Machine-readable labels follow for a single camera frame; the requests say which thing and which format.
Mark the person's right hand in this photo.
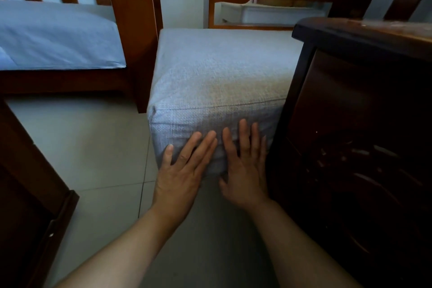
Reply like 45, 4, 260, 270
218, 119, 270, 212

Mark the person's left hand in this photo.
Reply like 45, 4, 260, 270
152, 130, 219, 228

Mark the dark wooden sofa with console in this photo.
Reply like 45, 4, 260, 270
204, 0, 432, 288

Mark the long dark wooden sofa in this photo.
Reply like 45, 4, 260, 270
0, 0, 164, 115

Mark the long grey sofa cushion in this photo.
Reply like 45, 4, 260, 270
0, 0, 126, 71

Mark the person's left forearm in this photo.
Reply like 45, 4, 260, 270
55, 208, 183, 288

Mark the person's right forearm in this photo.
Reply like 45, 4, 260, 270
249, 200, 362, 288

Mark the dark wooden coffee table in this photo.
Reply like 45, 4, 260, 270
0, 100, 80, 288

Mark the white side table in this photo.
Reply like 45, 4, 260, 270
221, 2, 327, 27

